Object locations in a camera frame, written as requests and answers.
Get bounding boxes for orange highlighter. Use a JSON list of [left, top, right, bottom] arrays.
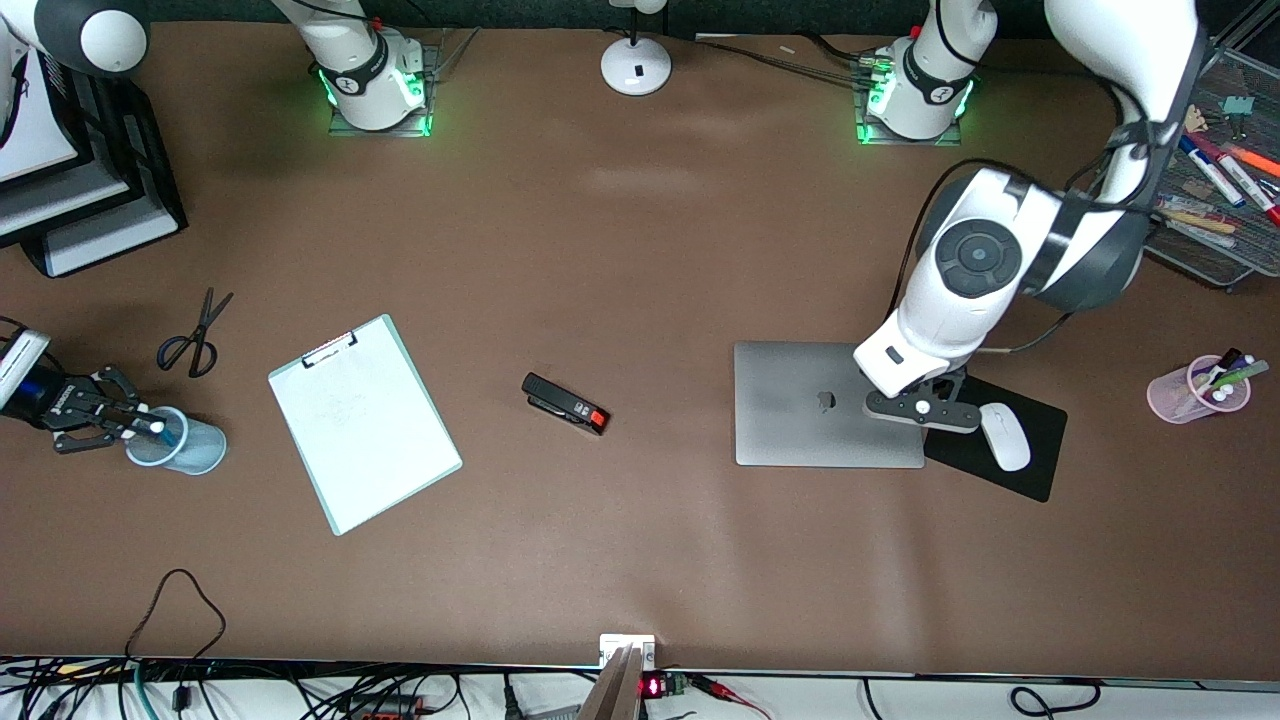
[[1228, 143, 1280, 180]]

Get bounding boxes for white marker red cap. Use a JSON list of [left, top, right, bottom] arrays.
[[1215, 150, 1280, 227]]

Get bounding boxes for black power cable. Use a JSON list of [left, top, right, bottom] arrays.
[[690, 33, 873, 86]]

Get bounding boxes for black stapler red tip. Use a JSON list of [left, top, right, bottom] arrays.
[[521, 372, 610, 437]]

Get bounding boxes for black stacked letter tray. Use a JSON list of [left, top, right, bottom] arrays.
[[0, 40, 189, 279]]

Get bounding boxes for white computer mouse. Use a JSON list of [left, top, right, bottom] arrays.
[[977, 402, 1032, 473]]

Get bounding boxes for thin black looped cable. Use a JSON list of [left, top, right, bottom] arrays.
[[124, 567, 227, 713]]

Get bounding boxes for white paper sheet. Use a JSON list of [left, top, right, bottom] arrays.
[[0, 60, 81, 186]]

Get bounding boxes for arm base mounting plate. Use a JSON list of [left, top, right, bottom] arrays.
[[328, 40, 441, 138], [852, 55, 967, 147]]

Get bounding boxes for yellow pencil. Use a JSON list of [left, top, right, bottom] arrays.
[[1160, 205, 1241, 237]]

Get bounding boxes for black mouse pad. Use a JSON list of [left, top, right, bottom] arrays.
[[922, 368, 1069, 503]]

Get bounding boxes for silver laptop computer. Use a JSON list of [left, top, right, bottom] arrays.
[[733, 341, 927, 469]]

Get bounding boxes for metal mesh desk organizer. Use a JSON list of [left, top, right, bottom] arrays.
[[1140, 40, 1280, 291]]

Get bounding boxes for small white box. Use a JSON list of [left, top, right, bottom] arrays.
[[599, 633, 657, 670]]

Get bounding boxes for blue mesh pen cup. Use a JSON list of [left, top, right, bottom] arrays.
[[124, 405, 228, 476]]

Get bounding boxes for white round stand base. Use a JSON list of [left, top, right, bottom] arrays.
[[600, 0, 673, 97]]

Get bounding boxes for mint green clipboard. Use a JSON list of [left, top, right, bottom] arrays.
[[268, 314, 464, 537]]

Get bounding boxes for black scissors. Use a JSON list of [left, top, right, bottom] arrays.
[[156, 288, 235, 379]]

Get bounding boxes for pink translucent pen cup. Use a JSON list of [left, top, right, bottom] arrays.
[[1146, 355, 1253, 425]]

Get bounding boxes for green marker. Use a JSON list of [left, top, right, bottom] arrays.
[[1196, 361, 1271, 393]]

